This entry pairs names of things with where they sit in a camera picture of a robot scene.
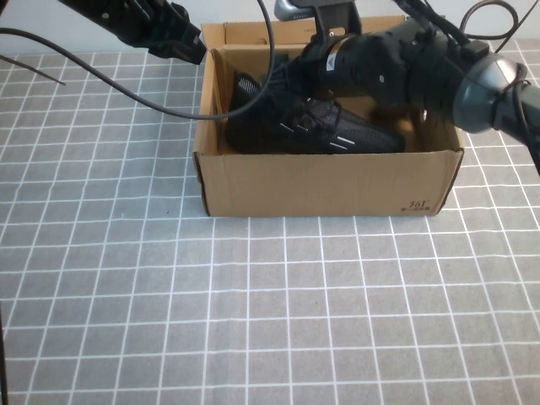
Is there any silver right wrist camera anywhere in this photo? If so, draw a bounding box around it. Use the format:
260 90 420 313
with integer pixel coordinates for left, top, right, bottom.
273 0 324 22

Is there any black right arm cable loop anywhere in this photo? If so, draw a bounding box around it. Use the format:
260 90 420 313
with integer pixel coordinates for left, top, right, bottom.
462 0 535 54

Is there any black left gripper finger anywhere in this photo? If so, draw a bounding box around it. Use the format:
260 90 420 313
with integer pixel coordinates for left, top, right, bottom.
147 25 203 66
162 2 208 58

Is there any black right camera bracket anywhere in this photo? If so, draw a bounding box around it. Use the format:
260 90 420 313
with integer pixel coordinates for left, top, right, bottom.
314 0 363 42

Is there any long black left camera cable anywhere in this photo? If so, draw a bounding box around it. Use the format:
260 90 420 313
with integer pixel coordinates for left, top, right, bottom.
0 0 278 405

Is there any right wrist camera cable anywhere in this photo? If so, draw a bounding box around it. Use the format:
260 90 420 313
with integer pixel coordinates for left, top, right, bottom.
391 0 472 46

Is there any grey checked tablecloth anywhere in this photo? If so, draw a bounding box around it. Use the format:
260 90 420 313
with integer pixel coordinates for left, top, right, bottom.
0 40 540 405

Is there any brown cardboard shoe box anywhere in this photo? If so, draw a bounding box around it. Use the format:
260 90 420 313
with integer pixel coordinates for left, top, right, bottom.
192 15 465 217

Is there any black mesh sneaker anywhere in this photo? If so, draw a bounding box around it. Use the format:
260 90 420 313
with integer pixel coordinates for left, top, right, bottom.
223 70 406 155

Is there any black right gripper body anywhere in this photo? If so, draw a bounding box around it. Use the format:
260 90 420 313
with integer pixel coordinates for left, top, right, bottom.
294 35 368 92

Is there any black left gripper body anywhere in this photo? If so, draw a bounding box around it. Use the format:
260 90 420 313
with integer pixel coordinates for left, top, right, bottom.
58 0 174 48

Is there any thin loose wire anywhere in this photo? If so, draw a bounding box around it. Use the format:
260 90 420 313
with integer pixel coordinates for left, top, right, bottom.
0 54 67 87

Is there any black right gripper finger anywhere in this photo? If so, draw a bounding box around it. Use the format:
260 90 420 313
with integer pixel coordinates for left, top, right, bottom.
259 69 305 92
269 52 299 75

